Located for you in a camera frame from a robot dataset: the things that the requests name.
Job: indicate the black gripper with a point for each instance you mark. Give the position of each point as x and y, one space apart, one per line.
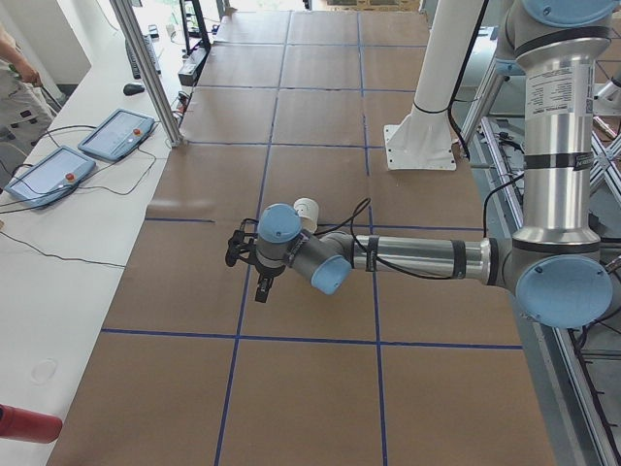
266 270

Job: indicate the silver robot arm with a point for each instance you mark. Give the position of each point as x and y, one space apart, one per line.
551 264

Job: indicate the far blue teach pendant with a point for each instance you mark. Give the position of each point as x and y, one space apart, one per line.
117 136

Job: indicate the blue teach pendant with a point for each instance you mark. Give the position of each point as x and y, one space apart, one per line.
54 177
117 136

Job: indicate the near blue teach pendant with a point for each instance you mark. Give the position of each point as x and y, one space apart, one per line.
54 177

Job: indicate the black computer mouse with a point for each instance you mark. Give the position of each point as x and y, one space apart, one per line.
131 89

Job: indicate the red bottle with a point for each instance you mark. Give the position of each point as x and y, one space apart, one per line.
27 426

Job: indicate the person in beige clothes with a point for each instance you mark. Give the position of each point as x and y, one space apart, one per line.
24 110

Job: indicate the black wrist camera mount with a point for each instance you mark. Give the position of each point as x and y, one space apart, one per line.
241 245

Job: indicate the white pedestal column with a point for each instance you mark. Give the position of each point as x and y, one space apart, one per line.
422 141

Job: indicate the aluminium side frame rail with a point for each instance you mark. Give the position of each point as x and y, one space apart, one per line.
583 365

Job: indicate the aluminium frame post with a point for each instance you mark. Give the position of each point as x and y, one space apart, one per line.
130 27

